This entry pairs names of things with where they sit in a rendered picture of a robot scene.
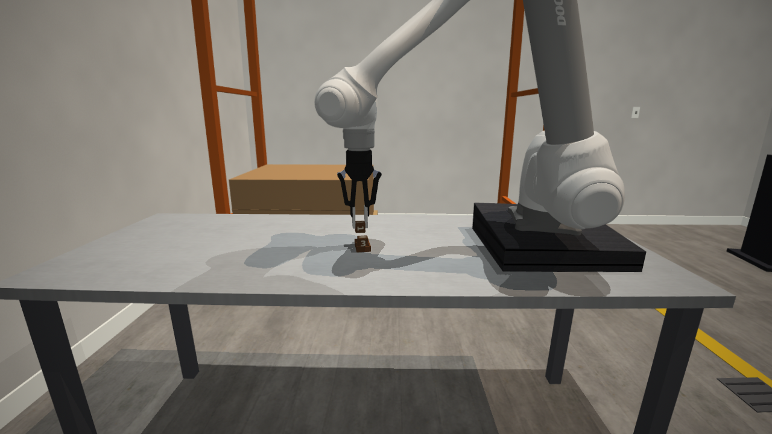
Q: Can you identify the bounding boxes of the brown wooden tray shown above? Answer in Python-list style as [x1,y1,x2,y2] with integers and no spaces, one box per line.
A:
[355,239,371,253]

